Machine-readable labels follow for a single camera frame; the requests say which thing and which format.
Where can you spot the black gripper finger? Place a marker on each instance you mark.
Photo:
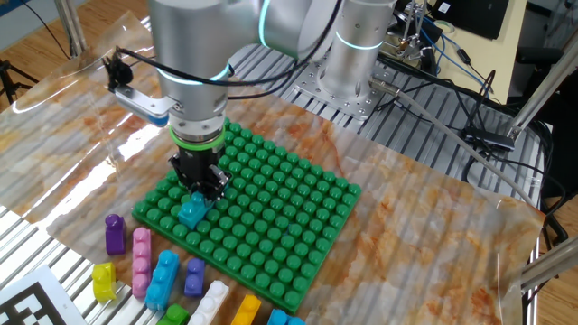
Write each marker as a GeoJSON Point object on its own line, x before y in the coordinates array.
{"type": "Point", "coordinates": [180, 173]}
{"type": "Point", "coordinates": [220, 185]}

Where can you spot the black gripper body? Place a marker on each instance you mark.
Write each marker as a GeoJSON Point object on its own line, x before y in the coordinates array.
{"type": "Point", "coordinates": [201, 164]}

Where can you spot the teal long block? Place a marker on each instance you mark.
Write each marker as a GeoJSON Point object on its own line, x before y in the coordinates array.
{"type": "Point", "coordinates": [194, 214]}

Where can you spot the green studded baseplate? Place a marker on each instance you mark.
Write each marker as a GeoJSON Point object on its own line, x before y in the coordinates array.
{"type": "Point", "coordinates": [271, 225]}

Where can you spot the dark purple sloped block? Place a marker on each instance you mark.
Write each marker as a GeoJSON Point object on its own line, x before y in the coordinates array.
{"type": "Point", "coordinates": [115, 237]}

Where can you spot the pink long block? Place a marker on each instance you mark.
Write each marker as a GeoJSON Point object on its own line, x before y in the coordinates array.
{"type": "Point", "coordinates": [143, 262]}

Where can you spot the indigo two-stud block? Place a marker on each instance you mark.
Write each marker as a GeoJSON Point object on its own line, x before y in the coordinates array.
{"type": "Point", "coordinates": [194, 280]}

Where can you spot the sky blue three-stud block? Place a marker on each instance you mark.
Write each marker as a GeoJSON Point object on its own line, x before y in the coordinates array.
{"type": "Point", "coordinates": [161, 282]}

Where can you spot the white four-stud long block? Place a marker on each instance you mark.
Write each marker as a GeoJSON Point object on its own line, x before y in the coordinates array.
{"type": "Point", "coordinates": [208, 304]}

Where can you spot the orange-yellow four-stud long block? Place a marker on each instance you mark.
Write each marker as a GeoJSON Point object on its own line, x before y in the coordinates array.
{"type": "Point", "coordinates": [246, 311]}

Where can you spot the lemon yellow small block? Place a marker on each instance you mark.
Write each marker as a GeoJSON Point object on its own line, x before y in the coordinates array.
{"type": "Point", "coordinates": [104, 282]}

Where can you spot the green two-stud block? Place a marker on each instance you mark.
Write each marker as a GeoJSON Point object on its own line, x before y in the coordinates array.
{"type": "Point", "coordinates": [174, 316]}

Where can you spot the blue square four-stud block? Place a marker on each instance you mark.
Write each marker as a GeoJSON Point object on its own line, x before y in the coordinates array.
{"type": "Point", "coordinates": [284, 318]}

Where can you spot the printed marker tag paper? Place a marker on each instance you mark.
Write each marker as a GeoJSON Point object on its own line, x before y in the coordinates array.
{"type": "Point", "coordinates": [31, 300]}

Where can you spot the black tripod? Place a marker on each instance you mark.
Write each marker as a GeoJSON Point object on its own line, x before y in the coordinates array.
{"type": "Point", "coordinates": [5, 79]}

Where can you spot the marble pattern mat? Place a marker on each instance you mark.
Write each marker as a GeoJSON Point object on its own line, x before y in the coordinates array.
{"type": "Point", "coordinates": [429, 253]}

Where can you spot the small metal stand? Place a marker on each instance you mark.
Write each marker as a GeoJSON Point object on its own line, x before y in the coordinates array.
{"type": "Point", "coordinates": [413, 40]}

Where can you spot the black power strip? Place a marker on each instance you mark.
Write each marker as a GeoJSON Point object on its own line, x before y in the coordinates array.
{"type": "Point", "coordinates": [490, 139]}

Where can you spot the beige desk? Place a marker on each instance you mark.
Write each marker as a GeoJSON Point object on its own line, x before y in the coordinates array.
{"type": "Point", "coordinates": [492, 58]}

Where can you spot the black laptop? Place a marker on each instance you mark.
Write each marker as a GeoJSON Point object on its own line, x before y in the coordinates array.
{"type": "Point", "coordinates": [478, 18]}

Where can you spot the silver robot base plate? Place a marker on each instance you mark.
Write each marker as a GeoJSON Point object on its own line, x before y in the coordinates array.
{"type": "Point", "coordinates": [316, 90]}

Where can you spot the aluminium frame post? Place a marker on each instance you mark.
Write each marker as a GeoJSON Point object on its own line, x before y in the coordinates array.
{"type": "Point", "coordinates": [542, 92]}
{"type": "Point", "coordinates": [551, 264]}
{"type": "Point", "coordinates": [70, 27]}

